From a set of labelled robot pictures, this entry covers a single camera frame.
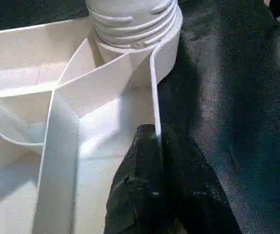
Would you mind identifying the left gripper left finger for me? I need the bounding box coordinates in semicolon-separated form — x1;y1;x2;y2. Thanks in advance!
104;123;165;234

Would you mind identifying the white plastic table leg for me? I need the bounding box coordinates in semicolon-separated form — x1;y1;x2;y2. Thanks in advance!
86;0;182;49

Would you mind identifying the white plastic table top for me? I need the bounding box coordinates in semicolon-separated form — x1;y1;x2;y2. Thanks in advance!
0;14;185;234

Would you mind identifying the black work mat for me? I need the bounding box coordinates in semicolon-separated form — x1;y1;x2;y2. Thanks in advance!
0;0;280;234

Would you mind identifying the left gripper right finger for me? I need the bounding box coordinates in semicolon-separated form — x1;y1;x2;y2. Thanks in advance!
160;125;240;234

